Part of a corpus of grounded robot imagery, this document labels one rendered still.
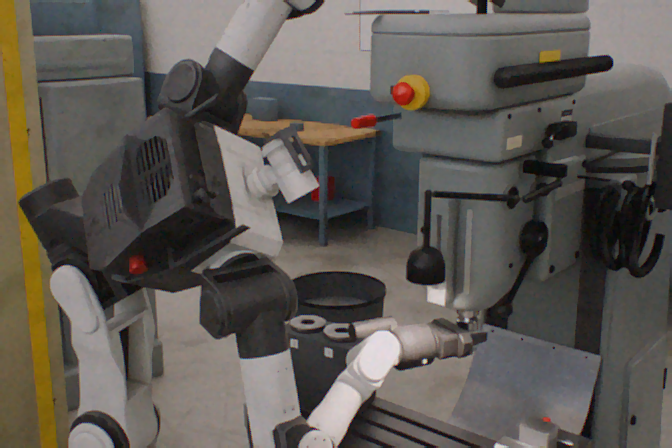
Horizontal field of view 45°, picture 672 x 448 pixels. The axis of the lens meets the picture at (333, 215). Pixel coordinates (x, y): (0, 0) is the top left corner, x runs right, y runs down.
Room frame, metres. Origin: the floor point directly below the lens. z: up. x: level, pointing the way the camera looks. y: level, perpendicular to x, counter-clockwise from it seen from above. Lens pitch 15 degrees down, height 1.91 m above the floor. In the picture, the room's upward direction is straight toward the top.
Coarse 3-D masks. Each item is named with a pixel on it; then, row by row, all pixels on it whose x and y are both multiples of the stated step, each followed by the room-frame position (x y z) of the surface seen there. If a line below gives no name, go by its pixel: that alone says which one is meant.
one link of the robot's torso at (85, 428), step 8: (152, 400) 1.63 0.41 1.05; (160, 416) 1.63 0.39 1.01; (80, 424) 1.50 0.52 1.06; (88, 424) 1.49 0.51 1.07; (72, 432) 1.50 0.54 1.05; (80, 432) 1.49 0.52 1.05; (88, 432) 1.49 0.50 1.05; (96, 432) 1.48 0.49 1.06; (104, 432) 1.48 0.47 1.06; (72, 440) 1.50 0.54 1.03; (80, 440) 1.48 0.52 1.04; (88, 440) 1.48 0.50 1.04; (96, 440) 1.47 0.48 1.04; (104, 440) 1.47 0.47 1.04
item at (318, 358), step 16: (304, 320) 1.89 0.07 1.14; (320, 320) 1.88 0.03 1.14; (288, 336) 1.83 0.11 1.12; (304, 336) 1.81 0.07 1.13; (320, 336) 1.81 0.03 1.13; (336, 336) 1.78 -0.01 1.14; (304, 352) 1.80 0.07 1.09; (320, 352) 1.78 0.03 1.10; (336, 352) 1.75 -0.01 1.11; (304, 368) 1.80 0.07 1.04; (320, 368) 1.78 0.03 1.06; (336, 368) 1.75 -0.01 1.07; (304, 384) 1.80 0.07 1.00; (320, 384) 1.78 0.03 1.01; (304, 400) 1.80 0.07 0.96; (320, 400) 1.78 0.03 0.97; (368, 400) 1.81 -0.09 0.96
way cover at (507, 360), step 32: (480, 352) 1.92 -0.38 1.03; (512, 352) 1.88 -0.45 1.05; (544, 352) 1.83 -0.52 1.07; (576, 352) 1.79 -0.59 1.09; (480, 384) 1.88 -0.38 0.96; (512, 384) 1.84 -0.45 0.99; (544, 384) 1.80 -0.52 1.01; (576, 384) 1.76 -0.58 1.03; (480, 416) 1.81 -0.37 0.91; (512, 416) 1.78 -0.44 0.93; (544, 416) 1.75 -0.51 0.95; (576, 416) 1.72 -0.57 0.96
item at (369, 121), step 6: (390, 114) 1.52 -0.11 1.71; (396, 114) 1.53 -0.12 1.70; (354, 120) 1.43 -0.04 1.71; (360, 120) 1.43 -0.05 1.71; (366, 120) 1.44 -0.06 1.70; (372, 120) 1.46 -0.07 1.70; (378, 120) 1.48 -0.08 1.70; (384, 120) 1.50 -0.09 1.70; (354, 126) 1.43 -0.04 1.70; (360, 126) 1.43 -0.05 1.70; (366, 126) 1.45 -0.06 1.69; (372, 126) 1.46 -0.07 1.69
